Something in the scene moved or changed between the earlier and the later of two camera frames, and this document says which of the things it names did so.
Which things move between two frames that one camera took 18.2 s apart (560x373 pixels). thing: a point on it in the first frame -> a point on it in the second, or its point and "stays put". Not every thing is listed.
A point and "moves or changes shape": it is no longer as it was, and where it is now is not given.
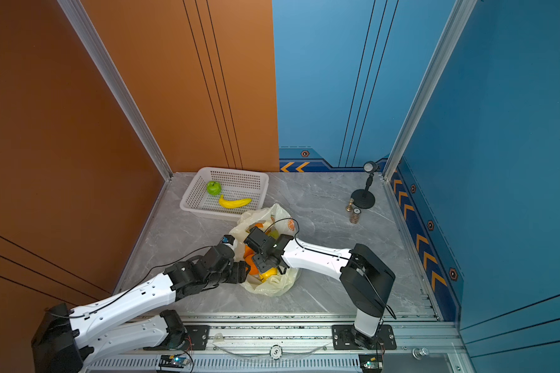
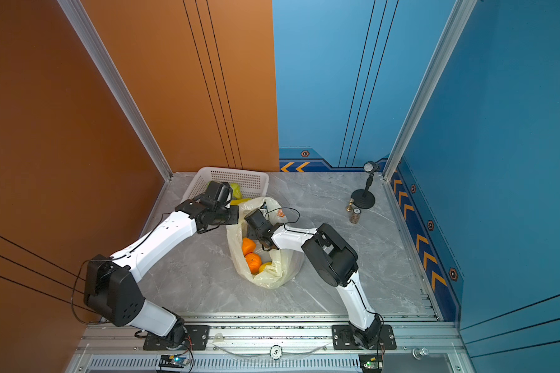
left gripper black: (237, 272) -> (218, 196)
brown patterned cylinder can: (355, 216) stays put
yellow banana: (235, 203) stays put
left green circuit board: (173, 360) stays put
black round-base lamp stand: (365, 199) stays put
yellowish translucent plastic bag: (259, 240) moves or changes shape
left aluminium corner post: (101, 60) stays put
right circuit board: (371, 363) stays put
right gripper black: (262, 267) -> (250, 231)
